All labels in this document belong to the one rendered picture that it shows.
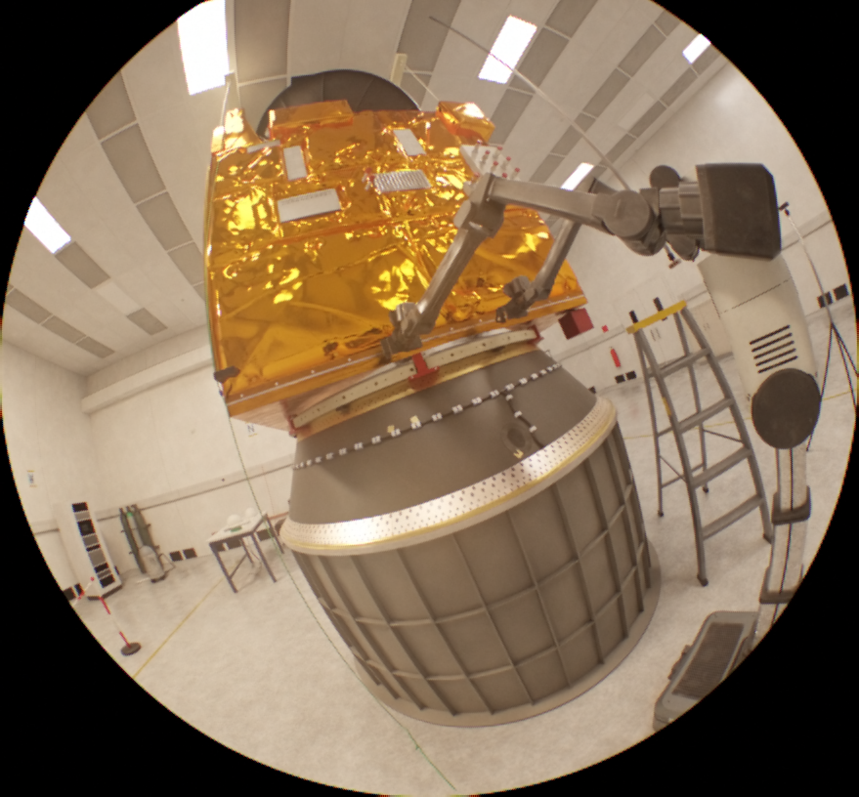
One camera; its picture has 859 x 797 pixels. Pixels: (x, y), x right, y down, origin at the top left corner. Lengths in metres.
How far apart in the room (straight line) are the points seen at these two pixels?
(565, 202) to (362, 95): 2.56
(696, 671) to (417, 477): 1.34
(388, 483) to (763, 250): 1.12
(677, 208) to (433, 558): 1.08
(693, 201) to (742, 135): 7.73
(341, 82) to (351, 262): 2.07
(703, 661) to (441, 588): 1.08
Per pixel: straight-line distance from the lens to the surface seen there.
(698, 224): 0.47
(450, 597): 1.15
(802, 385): 0.66
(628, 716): 1.64
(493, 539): 1.05
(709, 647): 1.49
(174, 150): 4.44
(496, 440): 1.08
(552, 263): 1.12
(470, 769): 1.69
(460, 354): 1.21
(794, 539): 0.91
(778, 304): 0.62
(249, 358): 1.24
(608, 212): 0.49
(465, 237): 0.74
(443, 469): 1.04
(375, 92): 2.99
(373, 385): 1.18
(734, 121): 8.29
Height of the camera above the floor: 1.51
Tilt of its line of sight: 8 degrees up
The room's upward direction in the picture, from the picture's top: 22 degrees counter-clockwise
